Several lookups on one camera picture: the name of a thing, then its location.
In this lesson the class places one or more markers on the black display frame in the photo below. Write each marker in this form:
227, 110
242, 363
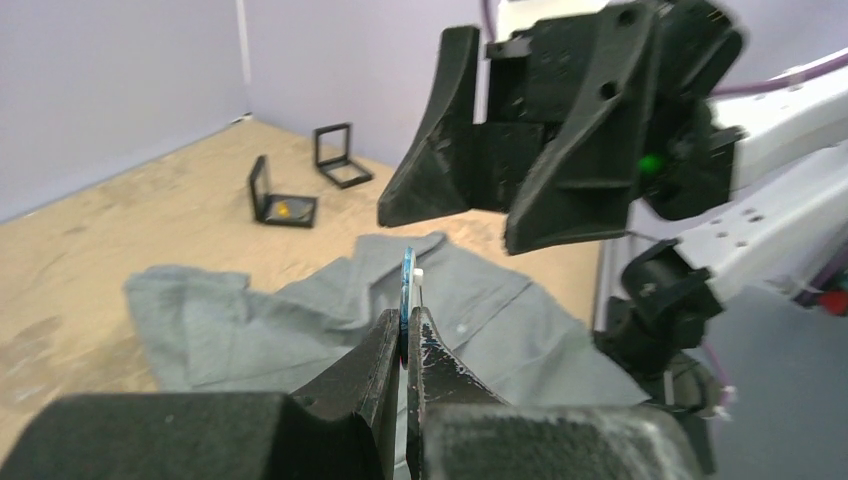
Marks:
328, 167
303, 208

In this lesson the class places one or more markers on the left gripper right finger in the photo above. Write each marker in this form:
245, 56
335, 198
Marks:
457, 428

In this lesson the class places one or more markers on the blue portrait round brooch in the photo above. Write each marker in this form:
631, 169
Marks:
411, 297

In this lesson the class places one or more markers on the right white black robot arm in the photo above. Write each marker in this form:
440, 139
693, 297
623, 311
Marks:
704, 144

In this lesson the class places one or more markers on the left black display frame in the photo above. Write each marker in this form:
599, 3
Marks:
303, 208

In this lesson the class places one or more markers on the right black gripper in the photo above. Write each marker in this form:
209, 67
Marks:
569, 100

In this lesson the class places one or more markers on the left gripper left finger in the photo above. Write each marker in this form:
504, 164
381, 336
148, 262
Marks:
340, 425

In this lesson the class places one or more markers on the right black display frame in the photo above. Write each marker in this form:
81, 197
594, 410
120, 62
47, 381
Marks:
328, 167

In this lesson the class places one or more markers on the grey button-up shirt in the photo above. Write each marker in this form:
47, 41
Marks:
210, 331

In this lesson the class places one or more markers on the orange blue round brooch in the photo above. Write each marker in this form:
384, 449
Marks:
282, 210

